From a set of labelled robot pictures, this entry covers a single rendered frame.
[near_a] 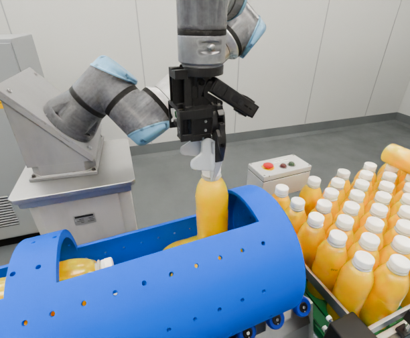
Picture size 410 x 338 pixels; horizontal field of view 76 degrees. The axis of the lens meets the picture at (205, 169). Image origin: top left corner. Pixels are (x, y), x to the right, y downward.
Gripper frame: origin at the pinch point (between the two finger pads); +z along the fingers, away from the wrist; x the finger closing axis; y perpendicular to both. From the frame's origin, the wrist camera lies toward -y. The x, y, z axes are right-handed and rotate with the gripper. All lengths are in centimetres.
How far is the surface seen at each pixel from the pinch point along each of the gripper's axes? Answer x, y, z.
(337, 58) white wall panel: -246, -297, 23
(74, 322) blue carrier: 16.3, 27.3, 9.6
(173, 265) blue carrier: 13.9, 12.4, 7.5
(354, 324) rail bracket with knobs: 25.5, -22.2, 28.1
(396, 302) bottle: 26, -34, 27
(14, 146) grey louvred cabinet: -148, 74, 48
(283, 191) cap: -8.4, -27.8, 18.3
